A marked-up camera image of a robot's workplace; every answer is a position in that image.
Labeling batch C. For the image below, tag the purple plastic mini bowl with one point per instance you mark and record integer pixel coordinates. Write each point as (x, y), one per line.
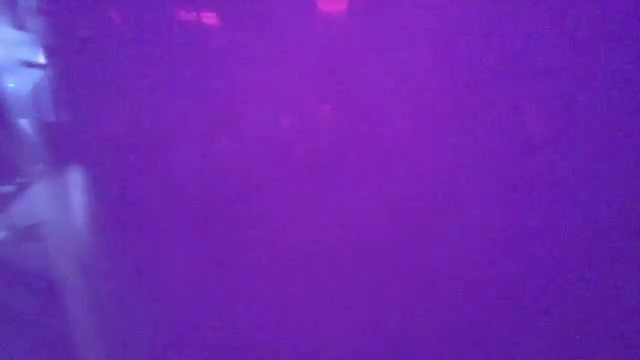
(350, 200)

